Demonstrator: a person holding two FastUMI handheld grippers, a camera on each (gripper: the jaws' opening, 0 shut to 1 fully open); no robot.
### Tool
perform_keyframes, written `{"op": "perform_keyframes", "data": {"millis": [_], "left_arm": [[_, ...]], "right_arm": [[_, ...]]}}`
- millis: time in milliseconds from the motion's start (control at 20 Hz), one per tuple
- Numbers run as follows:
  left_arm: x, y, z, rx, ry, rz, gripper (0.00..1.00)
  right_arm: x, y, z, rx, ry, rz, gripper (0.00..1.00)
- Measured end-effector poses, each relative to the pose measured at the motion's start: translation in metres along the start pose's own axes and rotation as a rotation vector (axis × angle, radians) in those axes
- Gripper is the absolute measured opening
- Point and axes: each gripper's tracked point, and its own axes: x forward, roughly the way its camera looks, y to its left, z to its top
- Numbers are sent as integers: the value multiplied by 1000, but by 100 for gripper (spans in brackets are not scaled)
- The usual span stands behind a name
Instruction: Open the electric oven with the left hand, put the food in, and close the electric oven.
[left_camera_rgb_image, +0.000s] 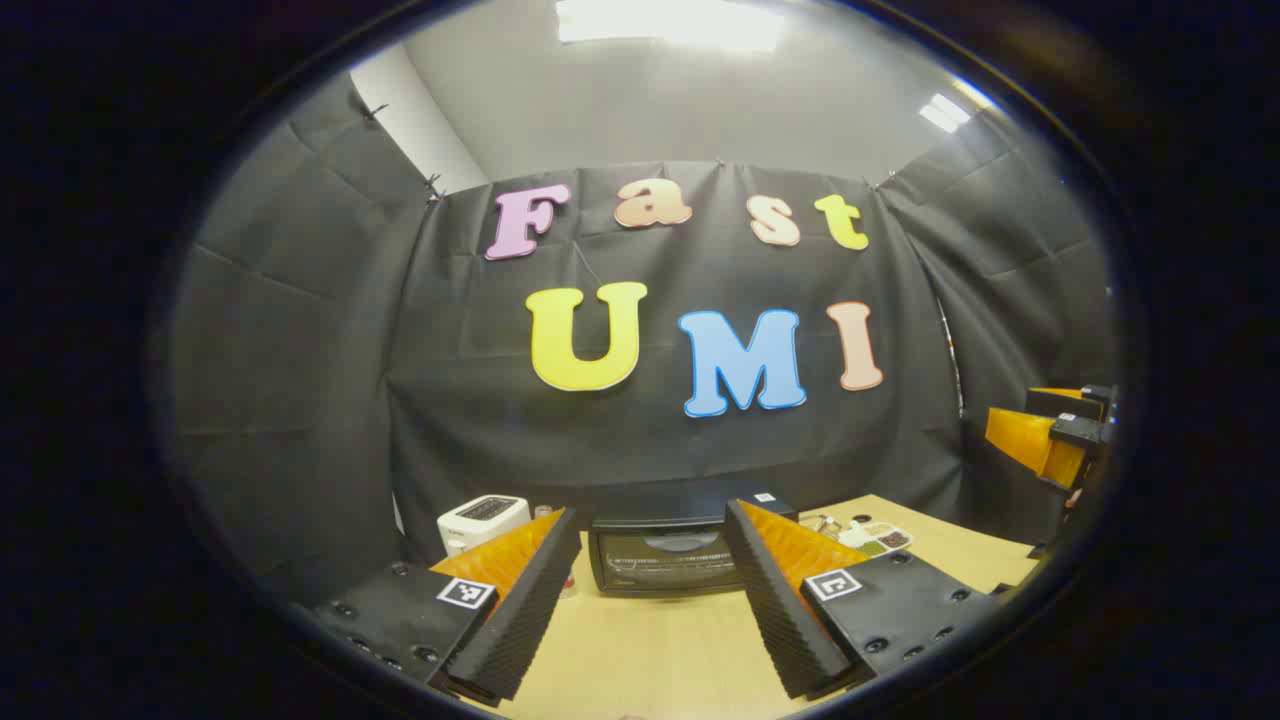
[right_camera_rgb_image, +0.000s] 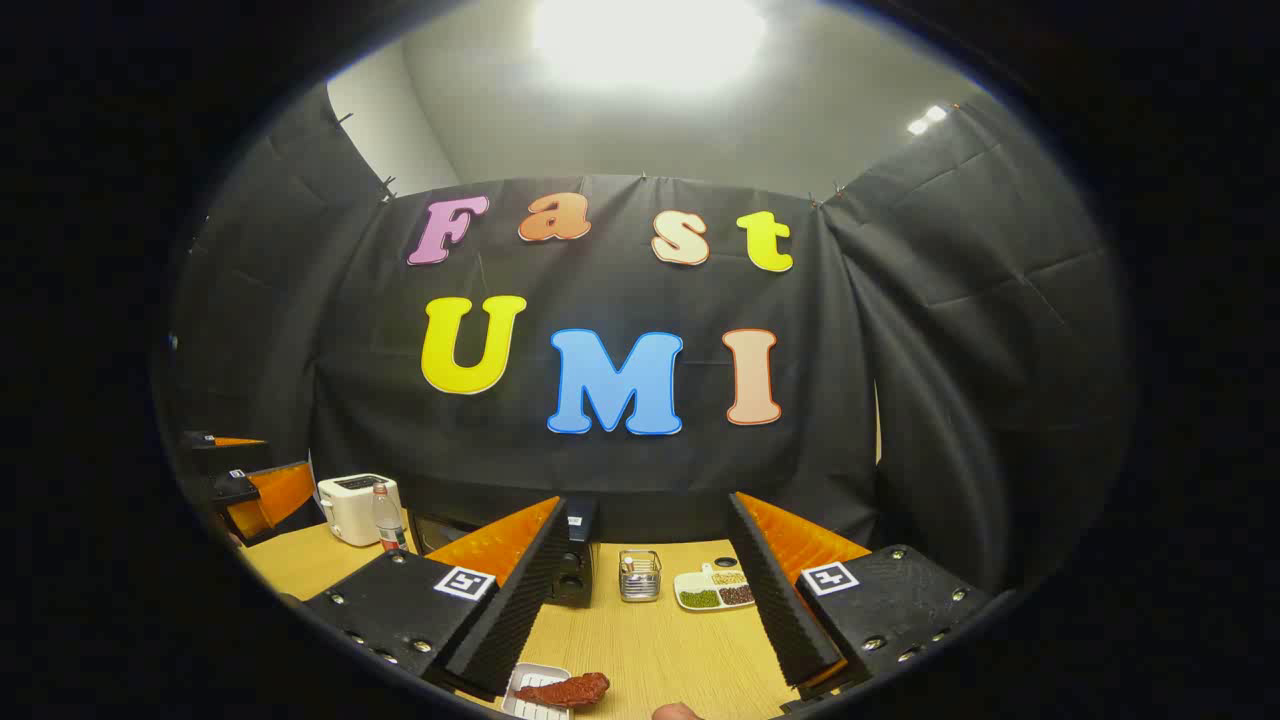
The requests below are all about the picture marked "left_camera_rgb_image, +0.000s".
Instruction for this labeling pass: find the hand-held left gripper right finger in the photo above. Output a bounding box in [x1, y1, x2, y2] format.
[721, 497, 998, 701]

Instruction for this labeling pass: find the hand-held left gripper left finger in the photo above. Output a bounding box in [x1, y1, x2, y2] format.
[308, 506, 584, 703]

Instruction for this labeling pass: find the black electric oven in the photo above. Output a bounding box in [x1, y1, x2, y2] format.
[588, 488, 801, 599]

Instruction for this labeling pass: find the clear plastic water bottle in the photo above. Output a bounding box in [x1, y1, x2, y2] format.
[533, 504, 579, 599]

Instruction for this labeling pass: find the white toaster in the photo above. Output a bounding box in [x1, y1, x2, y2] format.
[437, 494, 532, 558]

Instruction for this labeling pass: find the white divided dish with beans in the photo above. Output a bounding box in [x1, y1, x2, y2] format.
[848, 519, 914, 559]

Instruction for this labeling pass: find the black backdrop cloth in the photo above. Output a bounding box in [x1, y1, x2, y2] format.
[165, 70, 1116, 601]

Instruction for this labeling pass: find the small ceiling light panel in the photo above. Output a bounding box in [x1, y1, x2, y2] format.
[918, 92, 974, 135]

